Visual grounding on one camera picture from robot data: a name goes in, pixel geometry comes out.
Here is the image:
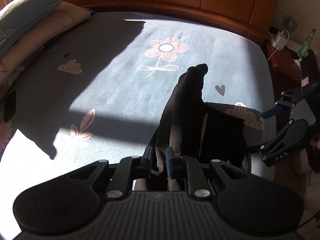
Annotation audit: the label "blue floral pillow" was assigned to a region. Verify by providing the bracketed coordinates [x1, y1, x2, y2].
[1, 0, 63, 56]

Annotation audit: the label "beige floral pillow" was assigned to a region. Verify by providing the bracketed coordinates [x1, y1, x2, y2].
[1, 2, 91, 84]

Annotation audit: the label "blue floral bed sheet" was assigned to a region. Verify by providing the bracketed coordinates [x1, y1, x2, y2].
[1, 12, 276, 187]

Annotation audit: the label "wooden nightstand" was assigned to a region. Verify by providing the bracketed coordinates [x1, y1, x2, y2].
[263, 40, 301, 82]

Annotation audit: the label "white charger with cable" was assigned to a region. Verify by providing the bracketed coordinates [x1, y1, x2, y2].
[267, 29, 290, 61]

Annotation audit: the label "small white desk fan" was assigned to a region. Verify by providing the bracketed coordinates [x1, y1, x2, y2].
[282, 15, 297, 33]

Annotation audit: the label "green bottle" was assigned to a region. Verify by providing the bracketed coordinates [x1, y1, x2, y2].
[297, 28, 316, 59]

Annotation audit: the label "black track pants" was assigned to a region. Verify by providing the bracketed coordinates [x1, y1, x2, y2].
[135, 63, 247, 191]

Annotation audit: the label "person's hand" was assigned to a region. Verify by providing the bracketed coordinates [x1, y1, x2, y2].
[310, 134, 320, 150]

